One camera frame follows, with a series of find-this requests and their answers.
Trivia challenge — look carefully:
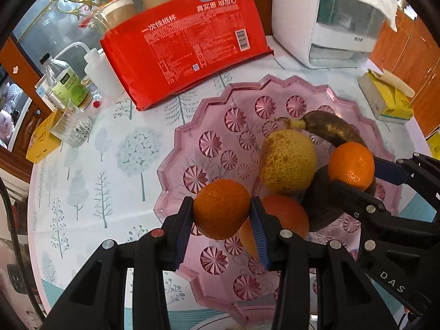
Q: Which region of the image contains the dark avocado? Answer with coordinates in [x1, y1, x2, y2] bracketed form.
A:
[301, 165, 376, 232]

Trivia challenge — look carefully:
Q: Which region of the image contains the mandarin orange plate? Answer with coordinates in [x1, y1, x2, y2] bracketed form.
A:
[328, 142, 375, 191]

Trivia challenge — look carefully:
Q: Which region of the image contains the red apple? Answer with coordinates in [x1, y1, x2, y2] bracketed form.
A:
[236, 193, 310, 260]

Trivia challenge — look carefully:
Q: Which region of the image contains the overripe brown banana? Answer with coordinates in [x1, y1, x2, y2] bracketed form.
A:
[275, 110, 366, 147]

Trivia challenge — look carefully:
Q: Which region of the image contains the yellow pear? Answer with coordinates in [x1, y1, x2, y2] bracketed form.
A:
[259, 129, 317, 194]

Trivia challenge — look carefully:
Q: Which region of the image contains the yellow tissue pack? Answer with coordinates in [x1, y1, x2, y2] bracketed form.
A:
[358, 69, 415, 124]

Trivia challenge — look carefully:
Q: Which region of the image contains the patterned tablecloth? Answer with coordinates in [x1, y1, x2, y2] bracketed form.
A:
[28, 38, 431, 329]

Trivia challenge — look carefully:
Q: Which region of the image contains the pink glass fruit bowl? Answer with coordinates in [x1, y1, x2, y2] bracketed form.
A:
[154, 75, 395, 329]

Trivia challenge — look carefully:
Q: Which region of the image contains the yellow tin box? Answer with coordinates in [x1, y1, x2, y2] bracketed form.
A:
[26, 109, 62, 164]

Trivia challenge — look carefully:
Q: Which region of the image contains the white appliance with cloth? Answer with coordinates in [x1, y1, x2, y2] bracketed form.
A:
[271, 0, 397, 68]

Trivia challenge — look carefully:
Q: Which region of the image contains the clear drinking glass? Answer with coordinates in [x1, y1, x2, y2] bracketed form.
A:
[50, 101, 93, 148]

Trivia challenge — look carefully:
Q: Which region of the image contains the small metal can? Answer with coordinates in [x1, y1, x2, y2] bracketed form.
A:
[45, 89, 66, 111]

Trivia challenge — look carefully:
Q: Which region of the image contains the white blue carton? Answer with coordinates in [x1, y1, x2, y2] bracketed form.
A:
[34, 75, 54, 111]

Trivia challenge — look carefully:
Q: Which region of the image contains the green label plastic bottle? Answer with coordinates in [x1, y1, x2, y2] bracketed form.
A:
[40, 52, 92, 110]

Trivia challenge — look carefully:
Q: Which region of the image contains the white squeeze bottle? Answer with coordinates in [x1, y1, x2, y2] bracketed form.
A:
[55, 42, 125, 103]

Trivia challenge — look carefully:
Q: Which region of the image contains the red paper cup package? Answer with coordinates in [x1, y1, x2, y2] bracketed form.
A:
[80, 0, 271, 111]

